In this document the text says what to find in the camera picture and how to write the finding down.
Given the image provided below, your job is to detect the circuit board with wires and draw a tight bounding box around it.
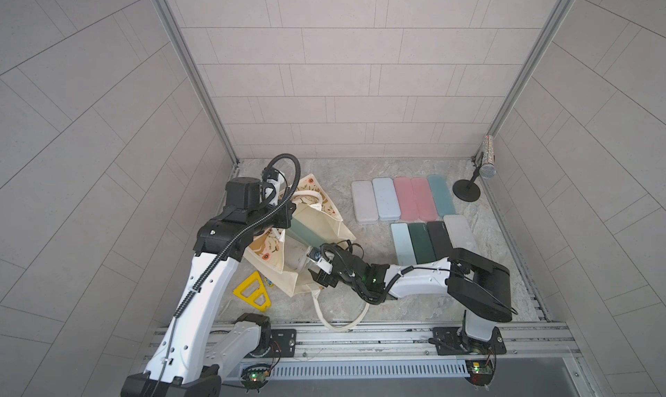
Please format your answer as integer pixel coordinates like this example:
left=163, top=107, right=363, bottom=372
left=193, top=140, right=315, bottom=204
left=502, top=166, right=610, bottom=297
left=466, top=361, right=495, bottom=388
left=240, top=363, right=272, bottom=392

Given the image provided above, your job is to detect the pale mint case lid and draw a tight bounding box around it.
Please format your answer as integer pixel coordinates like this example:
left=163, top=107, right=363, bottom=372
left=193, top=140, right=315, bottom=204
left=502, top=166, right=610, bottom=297
left=390, top=223, right=416, bottom=266

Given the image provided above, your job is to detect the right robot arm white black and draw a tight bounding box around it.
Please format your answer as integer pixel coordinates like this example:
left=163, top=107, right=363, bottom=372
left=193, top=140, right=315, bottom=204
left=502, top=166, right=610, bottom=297
left=307, top=244, right=517, bottom=356

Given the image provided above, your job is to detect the left circuit board with wires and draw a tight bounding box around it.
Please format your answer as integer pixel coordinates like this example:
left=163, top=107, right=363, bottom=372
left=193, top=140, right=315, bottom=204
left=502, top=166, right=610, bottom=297
left=240, top=363, right=272, bottom=392

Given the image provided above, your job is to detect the dark grey pencil case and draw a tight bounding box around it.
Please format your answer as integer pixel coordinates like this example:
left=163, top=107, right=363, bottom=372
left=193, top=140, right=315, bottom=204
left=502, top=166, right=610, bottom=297
left=426, top=221, right=454, bottom=261

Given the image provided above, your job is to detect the teal translucent case half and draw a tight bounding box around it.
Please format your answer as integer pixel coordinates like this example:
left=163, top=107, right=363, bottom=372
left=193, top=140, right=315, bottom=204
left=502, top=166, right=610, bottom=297
left=287, top=218, right=325, bottom=248

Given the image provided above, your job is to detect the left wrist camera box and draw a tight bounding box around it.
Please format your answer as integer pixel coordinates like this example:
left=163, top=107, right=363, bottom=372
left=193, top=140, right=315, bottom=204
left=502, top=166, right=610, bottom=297
left=225, top=177, right=262, bottom=210

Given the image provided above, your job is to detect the floral canvas tote bag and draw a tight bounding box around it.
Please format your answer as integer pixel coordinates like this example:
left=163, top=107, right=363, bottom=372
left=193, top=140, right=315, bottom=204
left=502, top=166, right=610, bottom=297
left=244, top=174, right=369, bottom=332

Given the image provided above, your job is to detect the yellow triangular plastic tool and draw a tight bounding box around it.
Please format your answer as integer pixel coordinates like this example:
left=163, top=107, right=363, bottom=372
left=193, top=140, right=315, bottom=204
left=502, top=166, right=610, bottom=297
left=232, top=271, right=272, bottom=312

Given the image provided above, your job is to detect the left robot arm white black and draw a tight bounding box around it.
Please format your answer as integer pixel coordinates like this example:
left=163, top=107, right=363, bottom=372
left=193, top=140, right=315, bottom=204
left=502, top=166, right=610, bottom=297
left=121, top=195, right=296, bottom=396

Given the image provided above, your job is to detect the glitter microphone on stand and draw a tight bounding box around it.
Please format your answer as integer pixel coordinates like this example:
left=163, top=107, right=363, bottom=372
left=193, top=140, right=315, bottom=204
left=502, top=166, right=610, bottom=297
left=453, top=135, right=497, bottom=203

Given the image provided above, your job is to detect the teal translucent pencil case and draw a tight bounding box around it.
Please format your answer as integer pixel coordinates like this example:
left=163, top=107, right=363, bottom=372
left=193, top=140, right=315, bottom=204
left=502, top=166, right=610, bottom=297
left=427, top=174, right=456, bottom=217

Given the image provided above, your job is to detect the white glossy tin pencil case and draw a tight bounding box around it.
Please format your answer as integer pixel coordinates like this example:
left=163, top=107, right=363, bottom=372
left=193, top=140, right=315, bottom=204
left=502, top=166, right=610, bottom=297
left=351, top=181, right=379, bottom=225

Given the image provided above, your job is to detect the frosted clear pen case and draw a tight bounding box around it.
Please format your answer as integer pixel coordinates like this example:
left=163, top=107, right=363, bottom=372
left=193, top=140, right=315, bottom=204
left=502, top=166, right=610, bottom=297
left=284, top=236, right=311, bottom=273

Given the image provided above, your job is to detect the pale mint pencil case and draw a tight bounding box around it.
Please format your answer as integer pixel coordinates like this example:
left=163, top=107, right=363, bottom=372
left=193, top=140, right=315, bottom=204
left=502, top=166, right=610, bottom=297
left=372, top=178, right=401, bottom=222

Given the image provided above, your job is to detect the dark green pencil case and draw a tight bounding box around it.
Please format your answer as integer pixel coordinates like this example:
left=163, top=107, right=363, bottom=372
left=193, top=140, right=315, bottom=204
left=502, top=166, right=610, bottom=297
left=408, top=223, right=437, bottom=264

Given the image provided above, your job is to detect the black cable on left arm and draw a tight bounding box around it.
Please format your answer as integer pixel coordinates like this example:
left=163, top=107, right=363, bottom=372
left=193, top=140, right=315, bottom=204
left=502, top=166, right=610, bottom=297
left=150, top=153, right=303, bottom=393

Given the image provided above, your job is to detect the right circuit board with wires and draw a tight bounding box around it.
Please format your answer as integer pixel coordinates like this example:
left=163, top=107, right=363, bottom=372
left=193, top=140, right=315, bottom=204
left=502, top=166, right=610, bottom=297
left=466, top=361, right=495, bottom=388

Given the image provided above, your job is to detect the aluminium mounting rail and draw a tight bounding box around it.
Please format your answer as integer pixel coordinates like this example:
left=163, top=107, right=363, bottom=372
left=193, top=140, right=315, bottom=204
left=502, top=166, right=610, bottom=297
left=272, top=322, right=581, bottom=366

